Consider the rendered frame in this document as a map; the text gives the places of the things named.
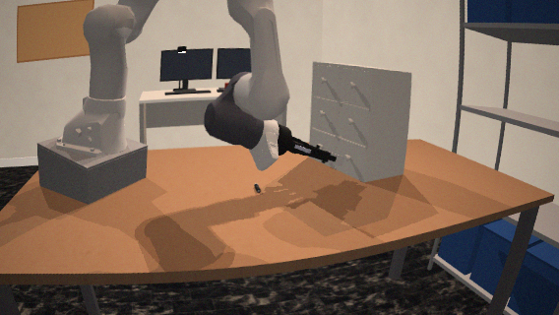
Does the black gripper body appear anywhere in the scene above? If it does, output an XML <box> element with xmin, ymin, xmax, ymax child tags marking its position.
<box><xmin>278</xmin><ymin>124</ymin><xmax>305</xmax><ymax>156</ymax></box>

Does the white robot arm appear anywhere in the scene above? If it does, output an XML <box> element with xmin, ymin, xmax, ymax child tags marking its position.
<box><xmin>56</xmin><ymin>0</ymin><xmax>289</xmax><ymax>171</ymax></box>

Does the grey small chest of drawers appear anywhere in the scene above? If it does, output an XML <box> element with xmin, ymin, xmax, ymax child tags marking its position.
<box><xmin>309</xmin><ymin>62</ymin><xmax>412</xmax><ymax>182</ymax></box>

